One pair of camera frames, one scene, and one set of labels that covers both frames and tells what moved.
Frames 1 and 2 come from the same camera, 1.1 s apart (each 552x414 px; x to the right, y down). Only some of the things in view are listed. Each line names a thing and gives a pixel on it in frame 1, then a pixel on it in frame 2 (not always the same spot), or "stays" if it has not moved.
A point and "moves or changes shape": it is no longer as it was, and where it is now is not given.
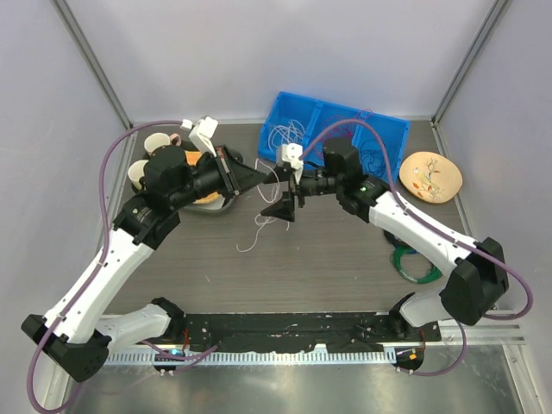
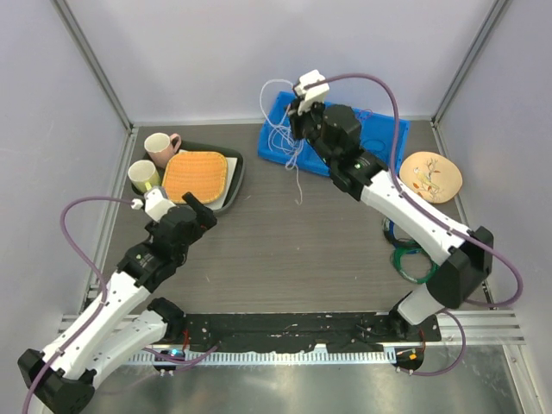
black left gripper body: x=215 y=175 → x=197 y=233
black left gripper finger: x=244 y=177 → x=206 y=216
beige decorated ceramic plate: x=430 y=177 stays
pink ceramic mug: x=156 y=140 stays
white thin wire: x=291 y=133 moves or changes shape
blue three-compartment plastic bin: x=297 y=120 stays
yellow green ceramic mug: x=135 y=172 stays
